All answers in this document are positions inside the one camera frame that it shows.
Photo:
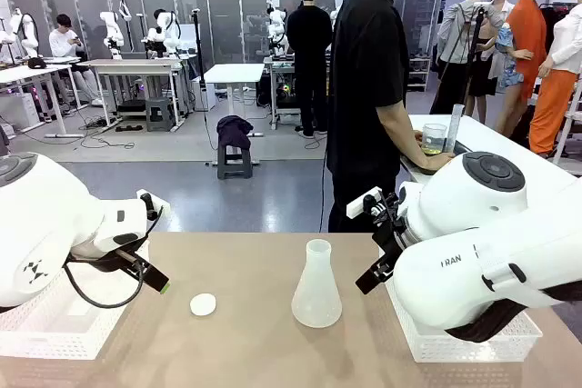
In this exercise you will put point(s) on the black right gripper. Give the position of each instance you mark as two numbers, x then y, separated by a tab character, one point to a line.
393	233

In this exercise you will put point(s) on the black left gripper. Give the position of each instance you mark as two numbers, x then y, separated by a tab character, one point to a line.
97	260

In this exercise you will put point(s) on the translucent plastic conical flask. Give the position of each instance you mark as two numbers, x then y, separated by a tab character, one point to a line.
316	301

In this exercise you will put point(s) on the white round flask cap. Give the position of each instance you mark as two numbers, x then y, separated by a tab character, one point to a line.
203	304

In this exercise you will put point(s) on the clear plastic beaker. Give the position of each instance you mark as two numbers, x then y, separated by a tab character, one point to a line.
434	138

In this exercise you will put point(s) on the clear plastic graduated cylinder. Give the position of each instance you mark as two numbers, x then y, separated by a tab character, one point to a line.
453	129

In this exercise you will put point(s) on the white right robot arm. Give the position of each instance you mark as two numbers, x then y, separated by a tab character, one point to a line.
454	279

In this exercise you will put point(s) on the person's right forearm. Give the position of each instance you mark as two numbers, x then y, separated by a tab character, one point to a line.
402	138

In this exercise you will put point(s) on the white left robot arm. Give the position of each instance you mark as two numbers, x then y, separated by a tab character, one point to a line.
41	224

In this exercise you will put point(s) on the person's right hand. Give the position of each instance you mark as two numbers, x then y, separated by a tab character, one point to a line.
440	162

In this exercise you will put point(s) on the person's left hand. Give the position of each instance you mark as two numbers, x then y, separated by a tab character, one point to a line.
418	137

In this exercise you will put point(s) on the white paper label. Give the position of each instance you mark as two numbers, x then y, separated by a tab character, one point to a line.
79	307

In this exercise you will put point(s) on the white perforated plastic basket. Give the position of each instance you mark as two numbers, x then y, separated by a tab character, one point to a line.
54	338
454	351

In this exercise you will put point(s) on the grey plastic step stool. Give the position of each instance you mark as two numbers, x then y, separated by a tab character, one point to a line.
160	115
234	163

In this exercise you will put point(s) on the dark cloth bundle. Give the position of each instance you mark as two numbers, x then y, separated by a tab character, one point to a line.
234	129

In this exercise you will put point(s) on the person in black T-shirt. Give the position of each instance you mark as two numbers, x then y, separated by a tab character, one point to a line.
364	88

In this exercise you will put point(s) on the brown-topped white desk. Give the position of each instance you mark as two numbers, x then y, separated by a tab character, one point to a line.
136	63

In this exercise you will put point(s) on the shoe rack with shoes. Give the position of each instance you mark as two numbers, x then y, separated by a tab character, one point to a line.
418	72

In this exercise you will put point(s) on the white standing desk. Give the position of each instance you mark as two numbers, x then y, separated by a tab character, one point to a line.
234	72

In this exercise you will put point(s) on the long white desk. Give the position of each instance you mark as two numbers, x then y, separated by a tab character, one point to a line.
27	73

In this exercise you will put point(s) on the black cap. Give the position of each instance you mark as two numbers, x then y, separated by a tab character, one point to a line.
36	62

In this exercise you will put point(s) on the seated person in white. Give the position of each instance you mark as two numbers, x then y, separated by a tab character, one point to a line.
61	42

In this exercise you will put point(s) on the standing person in black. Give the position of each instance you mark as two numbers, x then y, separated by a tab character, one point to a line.
309	42

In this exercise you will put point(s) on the black tripod stand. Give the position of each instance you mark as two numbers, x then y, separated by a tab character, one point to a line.
470	47

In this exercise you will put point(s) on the mannequin with orange trousers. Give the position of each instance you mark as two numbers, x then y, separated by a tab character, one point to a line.
557	97

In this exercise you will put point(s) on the figure in blue floral dress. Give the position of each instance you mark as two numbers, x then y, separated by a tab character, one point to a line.
507	56

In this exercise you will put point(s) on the mannequin in grey shirt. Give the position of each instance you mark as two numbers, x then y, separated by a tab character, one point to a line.
459	29

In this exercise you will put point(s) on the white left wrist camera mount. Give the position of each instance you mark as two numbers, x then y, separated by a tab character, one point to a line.
161	208

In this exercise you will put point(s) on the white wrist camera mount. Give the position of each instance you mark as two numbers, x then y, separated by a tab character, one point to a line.
361	204
161	208

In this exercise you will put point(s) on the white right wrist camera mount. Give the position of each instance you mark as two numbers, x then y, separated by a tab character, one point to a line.
361	204

